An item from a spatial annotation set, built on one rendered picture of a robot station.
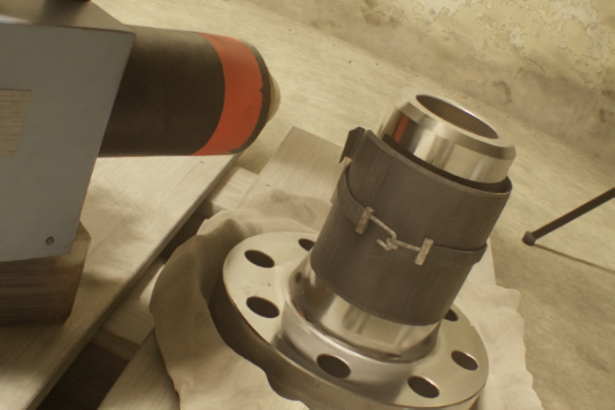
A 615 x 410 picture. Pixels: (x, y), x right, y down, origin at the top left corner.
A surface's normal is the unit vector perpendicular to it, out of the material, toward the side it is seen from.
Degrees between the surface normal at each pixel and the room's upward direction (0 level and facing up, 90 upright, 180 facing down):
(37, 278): 90
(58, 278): 90
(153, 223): 0
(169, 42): 17
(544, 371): 0
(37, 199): 90
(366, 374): 0
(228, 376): 52
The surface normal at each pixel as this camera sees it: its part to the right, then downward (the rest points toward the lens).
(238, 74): 0.73, -0.22
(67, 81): 0.66, 0.51
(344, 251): -0.64, 0.05
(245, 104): 0.74, 0.24
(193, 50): 0.61, -0.57
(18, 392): 0.36, -0.86
